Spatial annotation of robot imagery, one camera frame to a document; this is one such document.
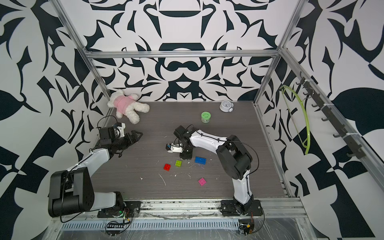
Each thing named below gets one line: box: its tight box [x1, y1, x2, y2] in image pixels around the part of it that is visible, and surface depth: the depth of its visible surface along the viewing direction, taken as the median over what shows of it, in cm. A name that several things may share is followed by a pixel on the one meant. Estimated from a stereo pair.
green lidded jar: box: [201, 111, 211, 124], surface depth 108 cm
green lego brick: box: [175, 160, 182, 167], surface depth 89 cm
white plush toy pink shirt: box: [107, 89, 150, 125], surface depth 110 cm
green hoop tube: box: [280, 85, 311, 155], surface depth 68 cm
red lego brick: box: [163, 163, 171, 172], surface depth 89 cm
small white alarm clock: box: [219, 100, 234, 113], surface depth 117 cm
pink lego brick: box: [198, 177, 207, 187], surface depth 83 cm
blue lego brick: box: [194, 156, 207, 165], surface depth 91 cm
